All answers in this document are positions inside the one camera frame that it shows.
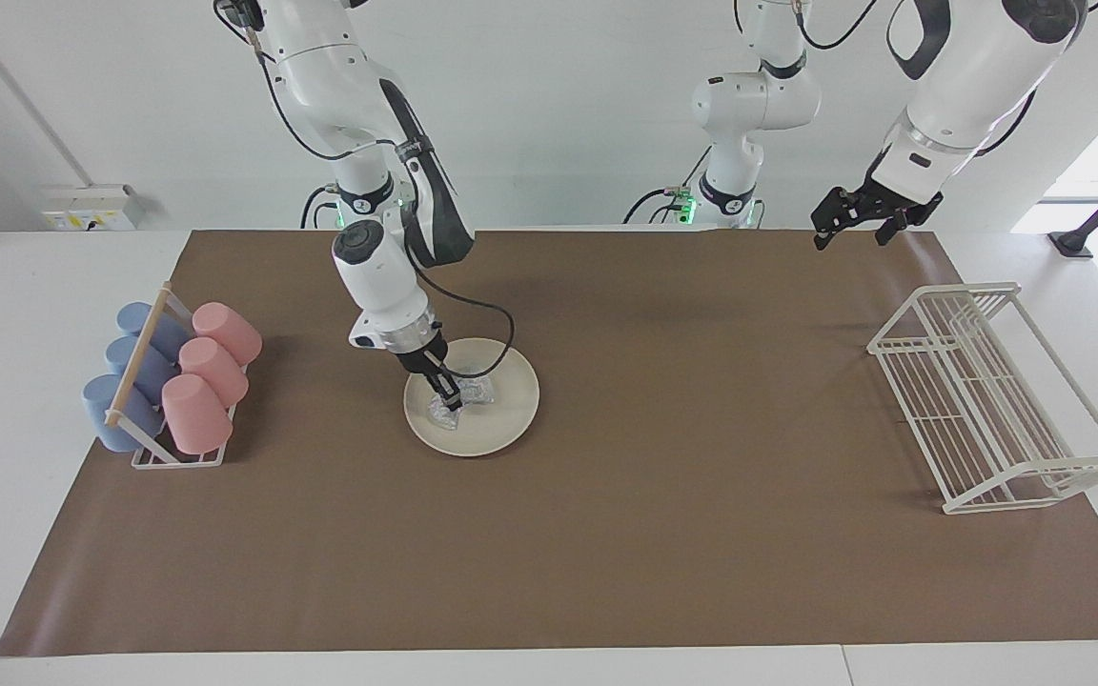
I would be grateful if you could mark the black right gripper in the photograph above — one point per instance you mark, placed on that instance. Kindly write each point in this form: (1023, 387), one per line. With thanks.
(420, 357)

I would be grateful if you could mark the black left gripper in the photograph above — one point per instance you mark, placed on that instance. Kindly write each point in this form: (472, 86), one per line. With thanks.
(897, 205)

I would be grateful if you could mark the clear crinkled plastic bag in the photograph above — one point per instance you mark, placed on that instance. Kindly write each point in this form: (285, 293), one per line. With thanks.
(475, 391)

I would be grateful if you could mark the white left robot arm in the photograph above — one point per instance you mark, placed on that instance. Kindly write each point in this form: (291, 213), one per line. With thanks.
(968, 76)

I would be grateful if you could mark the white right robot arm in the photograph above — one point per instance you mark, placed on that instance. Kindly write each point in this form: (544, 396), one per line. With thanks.
(377, 276)

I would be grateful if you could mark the cream round plate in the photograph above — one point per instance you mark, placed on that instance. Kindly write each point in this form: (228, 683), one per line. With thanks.
(511, 405)

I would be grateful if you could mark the pink plastic cup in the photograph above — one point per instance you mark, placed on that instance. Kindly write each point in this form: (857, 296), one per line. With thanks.
(213, 370)
(194, 414)
(230, 332)

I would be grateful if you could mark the brown table mat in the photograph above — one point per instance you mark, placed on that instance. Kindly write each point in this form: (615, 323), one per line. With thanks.
(654, 534)

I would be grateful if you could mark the blue plastic cup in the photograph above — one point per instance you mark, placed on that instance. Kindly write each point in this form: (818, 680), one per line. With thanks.
(172, 335)
(96, 410)
(156, 372)

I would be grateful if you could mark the white wall socket box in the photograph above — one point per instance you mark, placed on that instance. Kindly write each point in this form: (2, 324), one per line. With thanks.
(91, 210)

